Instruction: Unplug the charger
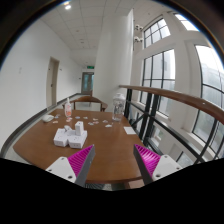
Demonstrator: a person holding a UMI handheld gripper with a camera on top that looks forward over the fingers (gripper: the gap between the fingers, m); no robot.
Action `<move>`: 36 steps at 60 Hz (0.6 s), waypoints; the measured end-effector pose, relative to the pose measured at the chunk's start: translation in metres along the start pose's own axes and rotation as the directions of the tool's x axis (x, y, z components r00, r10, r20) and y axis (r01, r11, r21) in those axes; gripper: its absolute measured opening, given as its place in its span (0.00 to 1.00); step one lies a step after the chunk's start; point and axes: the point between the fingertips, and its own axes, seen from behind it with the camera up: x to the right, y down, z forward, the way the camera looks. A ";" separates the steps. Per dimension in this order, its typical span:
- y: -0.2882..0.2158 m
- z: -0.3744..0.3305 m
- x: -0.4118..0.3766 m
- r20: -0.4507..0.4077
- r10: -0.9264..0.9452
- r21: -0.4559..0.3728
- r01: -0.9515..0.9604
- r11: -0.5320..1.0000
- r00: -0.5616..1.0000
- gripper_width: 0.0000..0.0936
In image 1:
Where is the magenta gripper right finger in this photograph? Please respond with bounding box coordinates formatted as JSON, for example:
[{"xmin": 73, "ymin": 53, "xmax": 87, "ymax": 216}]
[{"xmin": 133, "ymin": 144, "xmax": 182, "ymax": 185}]

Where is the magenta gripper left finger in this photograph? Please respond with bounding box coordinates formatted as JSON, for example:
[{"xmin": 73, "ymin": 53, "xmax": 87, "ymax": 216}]
[{"xmin": 46, "ymin": 145, "xmax": 95, "ymax": 187}]

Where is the white charger plug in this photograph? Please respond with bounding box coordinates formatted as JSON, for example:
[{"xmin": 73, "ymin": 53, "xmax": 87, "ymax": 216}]
[{"xmin": 75, "ymin": 121, "xmax": 84, "ymax": 136}]

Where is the white power strip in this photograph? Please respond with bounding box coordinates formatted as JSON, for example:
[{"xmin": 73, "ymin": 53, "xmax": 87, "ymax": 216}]
[{"xmin": 53, "ymin": 128, "xmax": 87, "ymax": 149}]

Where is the small white adapter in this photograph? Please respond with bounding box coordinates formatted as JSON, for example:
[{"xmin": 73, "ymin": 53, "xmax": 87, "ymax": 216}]
[{"xmin": 64, "ymin": 125, "xmax": 72, "ymax": 132}]

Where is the white paper sheet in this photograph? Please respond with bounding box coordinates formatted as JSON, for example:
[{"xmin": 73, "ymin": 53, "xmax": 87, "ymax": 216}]
[{"xmin": 124, "ymin": 127, "xmax": 136, "ymax": 135}]

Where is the wooden handrail with black railing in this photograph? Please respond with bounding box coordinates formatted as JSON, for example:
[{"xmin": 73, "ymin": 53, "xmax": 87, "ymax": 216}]
[{"xmin": 125, "ymin": 85, "xmax": 224, "ymax": 166}]

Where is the white computer mouse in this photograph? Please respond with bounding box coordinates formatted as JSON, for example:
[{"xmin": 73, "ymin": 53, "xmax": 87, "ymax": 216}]
[{"xmin": 42, "ymin": 115, "xmax": 54, "ymax": 123}]

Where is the spray bottle with orange label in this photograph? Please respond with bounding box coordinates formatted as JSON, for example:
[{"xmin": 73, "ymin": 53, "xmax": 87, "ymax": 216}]
[{"xmin": 64, "ymin": 98, "xmax": 72, "ymax": 118}]

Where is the brown wooden chair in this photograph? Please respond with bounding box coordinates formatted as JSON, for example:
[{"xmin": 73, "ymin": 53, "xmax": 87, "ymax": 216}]
[{"xmin": 70, "ymin": 96, "xmax": 108, "ymax": 112}]

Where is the clear plastic water jug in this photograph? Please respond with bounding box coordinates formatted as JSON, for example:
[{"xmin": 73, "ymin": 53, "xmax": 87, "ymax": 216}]
[{"xmin": 112, "ymin": 93, "xmax": 125, "ymax": 121}]

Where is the glass double door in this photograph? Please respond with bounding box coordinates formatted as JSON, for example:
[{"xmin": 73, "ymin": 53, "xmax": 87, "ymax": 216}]
[{"xmin": 81, "ymin": 72, "xmax": 94, "ymax": 94}]

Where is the beige door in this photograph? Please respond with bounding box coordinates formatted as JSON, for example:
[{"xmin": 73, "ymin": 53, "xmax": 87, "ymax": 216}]
[{"xmin": 46, "ymin": 58, "xmax": 59, "ymax": 108}]

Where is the white security camera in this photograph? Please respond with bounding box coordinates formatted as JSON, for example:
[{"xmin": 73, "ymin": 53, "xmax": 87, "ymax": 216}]
[
  {"xmin": 134, "ymin": 24, "xmax": 143, "ymax": 31},
  {"xmin": 134, "ymin": 36, "xmax": 144, "ymax": 43}
]

